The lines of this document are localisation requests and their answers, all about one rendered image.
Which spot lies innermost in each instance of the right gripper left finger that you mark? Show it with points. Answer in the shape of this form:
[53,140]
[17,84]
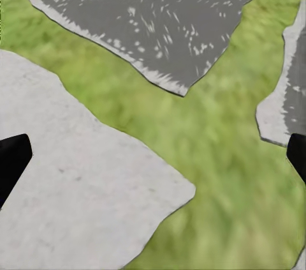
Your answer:
[15,154]

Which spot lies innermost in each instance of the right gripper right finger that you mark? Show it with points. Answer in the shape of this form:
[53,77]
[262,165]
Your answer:
[296,153]

